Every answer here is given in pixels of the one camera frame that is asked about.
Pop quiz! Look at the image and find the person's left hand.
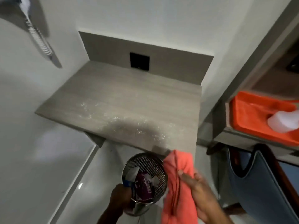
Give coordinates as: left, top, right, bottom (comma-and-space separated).
110, 183, 134, 214

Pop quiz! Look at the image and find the person's right hand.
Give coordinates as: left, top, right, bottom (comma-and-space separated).
177, 170, 225, 223

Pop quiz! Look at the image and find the blue snack packet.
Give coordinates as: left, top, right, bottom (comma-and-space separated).
123, 179, 134, 192

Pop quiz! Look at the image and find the pink wrapper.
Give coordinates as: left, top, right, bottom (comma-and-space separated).
134, 172, 154, 202

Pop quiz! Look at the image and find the orange cloth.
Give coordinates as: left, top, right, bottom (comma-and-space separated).
160, 150, 199, 224

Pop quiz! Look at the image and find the metal mesh waste bin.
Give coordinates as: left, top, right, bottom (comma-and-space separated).
121, 152, 168, 216

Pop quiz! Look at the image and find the blue upholstered chair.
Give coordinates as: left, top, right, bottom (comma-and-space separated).
226, 143, 299, 224

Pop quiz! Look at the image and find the orange plastic tray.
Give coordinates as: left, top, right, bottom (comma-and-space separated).
229, 91, 299, 147

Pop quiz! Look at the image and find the white spray bottle yellow trigger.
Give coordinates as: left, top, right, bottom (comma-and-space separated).
267, 109, 299, 134

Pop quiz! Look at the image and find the grey wooden desk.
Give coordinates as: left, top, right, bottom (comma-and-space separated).
198, 4, 299, 161

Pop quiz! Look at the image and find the grey backsplash panel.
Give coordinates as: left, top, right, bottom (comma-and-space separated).
78, 31, 214, 86

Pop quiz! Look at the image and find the black television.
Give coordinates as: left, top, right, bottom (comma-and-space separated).
285, 54, 299, 74

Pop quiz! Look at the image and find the black wall socket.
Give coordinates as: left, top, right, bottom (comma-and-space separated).
130, 52, 150, 71

